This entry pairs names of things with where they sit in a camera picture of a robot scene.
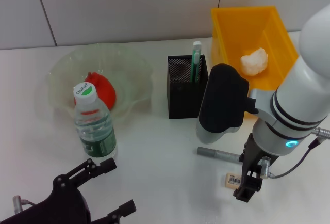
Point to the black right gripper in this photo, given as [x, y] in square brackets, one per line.
[251, 157]

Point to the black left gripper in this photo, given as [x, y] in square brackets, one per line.
[59, 203]

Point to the beige eraser with barcode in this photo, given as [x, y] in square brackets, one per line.
[232, 180]

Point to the grey marker pen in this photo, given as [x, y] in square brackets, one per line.
[219, 154]

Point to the clear plastic water bottle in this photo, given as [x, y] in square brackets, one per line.
[94, 131]

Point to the red orange toy fruit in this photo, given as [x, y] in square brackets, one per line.
[105, 89]

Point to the white paper ball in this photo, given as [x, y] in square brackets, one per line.
[254, 62]

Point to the green utility knife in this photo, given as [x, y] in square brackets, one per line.
[195, 64]

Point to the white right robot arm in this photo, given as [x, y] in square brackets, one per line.
[304, 87]

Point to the black mesh pen holder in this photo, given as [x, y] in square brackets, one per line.
[183, 100]

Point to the green glass fruit plate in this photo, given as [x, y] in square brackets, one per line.
[123, 61]

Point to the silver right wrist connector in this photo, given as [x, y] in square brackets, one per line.
[265, 168]

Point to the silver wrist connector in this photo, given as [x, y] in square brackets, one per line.
[265, 168]
[17, 203]

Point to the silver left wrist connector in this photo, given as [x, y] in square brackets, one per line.
[17, 203]

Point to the yellow plastic bin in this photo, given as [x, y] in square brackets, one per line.
[257, 28]

